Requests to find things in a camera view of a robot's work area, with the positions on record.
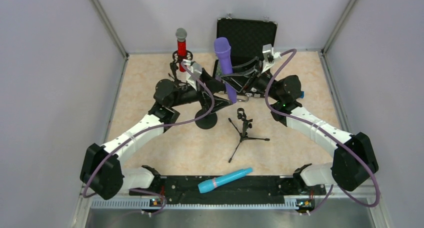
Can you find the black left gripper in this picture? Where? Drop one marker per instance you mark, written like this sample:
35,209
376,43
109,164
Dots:
205,95

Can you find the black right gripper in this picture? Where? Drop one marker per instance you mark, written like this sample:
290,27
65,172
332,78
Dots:
251,82

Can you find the black round-base mic stand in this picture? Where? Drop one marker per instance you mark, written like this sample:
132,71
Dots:
208,122

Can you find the purple microphone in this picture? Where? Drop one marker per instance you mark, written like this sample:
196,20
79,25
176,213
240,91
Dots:
222,50

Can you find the black tripod shock-mount stand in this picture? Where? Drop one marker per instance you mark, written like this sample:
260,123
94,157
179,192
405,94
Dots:
174,67

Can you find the red glitter microphone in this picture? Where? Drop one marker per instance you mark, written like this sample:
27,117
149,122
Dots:
181,36

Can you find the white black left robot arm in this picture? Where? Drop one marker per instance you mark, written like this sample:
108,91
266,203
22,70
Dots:
103,171

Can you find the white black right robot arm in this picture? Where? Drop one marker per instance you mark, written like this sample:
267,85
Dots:
353,158

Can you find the black small tripod mic stand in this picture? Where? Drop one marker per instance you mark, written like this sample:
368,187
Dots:
243,134

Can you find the black poker chip case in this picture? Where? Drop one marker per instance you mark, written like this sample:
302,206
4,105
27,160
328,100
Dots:
246,38

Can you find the cyan microphone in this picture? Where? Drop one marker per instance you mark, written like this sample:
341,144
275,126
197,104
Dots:
211,184

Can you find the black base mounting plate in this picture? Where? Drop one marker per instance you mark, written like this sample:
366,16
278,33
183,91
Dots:
251,189

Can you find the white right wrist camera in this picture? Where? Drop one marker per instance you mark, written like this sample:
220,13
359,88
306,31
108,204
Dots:
269,57

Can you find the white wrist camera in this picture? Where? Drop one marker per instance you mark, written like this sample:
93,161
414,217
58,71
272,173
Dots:
269,57
194,72

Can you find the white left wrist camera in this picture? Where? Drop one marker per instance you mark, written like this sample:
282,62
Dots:
194,72

